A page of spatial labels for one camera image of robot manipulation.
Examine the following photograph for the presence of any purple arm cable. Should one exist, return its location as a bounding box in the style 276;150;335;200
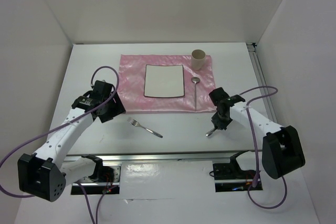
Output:
0;66;121;224
240;86;288;210

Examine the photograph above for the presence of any silver spoon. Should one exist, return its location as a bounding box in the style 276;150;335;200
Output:
191;77;200;111

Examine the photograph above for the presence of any square white plate black rim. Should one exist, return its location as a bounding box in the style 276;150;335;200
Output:
144;65;185;98

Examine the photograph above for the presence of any beige ceramic cup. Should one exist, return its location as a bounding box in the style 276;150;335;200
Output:
191;49;206;70

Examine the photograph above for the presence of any silver fork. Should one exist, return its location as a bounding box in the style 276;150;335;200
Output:
127;118;163;138

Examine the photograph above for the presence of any aluminium side rail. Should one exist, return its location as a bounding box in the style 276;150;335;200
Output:
246;43;278;123

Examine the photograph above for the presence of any pink satin rose placemat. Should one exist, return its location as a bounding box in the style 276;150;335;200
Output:
117;55;216;114

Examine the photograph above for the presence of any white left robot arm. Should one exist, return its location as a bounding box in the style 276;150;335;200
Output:
17;81;125;202

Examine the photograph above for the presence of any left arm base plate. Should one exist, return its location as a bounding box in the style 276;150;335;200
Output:
79;165;121;195

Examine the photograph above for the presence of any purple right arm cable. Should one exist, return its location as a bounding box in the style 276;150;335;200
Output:
240;86;288;210

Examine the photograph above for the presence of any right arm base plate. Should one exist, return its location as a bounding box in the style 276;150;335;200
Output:
209;163;256;193

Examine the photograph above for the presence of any silver table knife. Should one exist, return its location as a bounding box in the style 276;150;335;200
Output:
205;127;217;137

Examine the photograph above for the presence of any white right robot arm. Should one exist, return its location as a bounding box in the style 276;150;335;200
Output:
206;88;306;179

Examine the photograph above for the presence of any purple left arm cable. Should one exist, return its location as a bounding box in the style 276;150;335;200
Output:
0;66;121;224

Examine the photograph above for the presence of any aluminium front rail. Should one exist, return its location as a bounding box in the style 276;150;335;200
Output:
62;150;253;164

